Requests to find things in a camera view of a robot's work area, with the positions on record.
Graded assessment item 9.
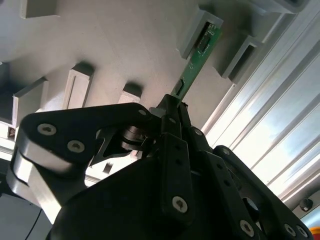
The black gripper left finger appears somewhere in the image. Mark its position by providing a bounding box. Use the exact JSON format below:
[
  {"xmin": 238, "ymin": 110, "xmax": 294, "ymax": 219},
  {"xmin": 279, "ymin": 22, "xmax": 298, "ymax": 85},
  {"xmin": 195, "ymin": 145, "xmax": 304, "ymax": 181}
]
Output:
[{"xmin": 6, "ymin": 94, "xmax": 196, "ymax": 225}]

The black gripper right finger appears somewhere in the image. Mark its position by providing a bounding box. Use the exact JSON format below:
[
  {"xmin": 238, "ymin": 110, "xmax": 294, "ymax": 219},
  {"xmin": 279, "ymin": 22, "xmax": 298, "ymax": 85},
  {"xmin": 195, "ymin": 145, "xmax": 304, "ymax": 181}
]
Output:
[{"xmin": 179, "ymin": 102, "xmax": 315, "ymax": 240}]

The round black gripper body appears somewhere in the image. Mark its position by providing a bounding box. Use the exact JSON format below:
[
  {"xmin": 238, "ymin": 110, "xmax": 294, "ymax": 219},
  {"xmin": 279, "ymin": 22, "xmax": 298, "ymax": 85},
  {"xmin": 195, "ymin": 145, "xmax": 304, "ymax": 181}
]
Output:
[{"xmin": 48, "ymin": 152, "xmax": 301, "ymax": 240}]

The green RAM stick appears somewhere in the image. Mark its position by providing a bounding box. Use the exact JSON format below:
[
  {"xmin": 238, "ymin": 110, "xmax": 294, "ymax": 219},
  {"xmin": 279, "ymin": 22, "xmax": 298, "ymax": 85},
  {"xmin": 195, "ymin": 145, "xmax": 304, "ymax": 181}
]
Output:
[{"xmin": 171, "ymin": 23, "xmax": 224, "ymax": 101}]

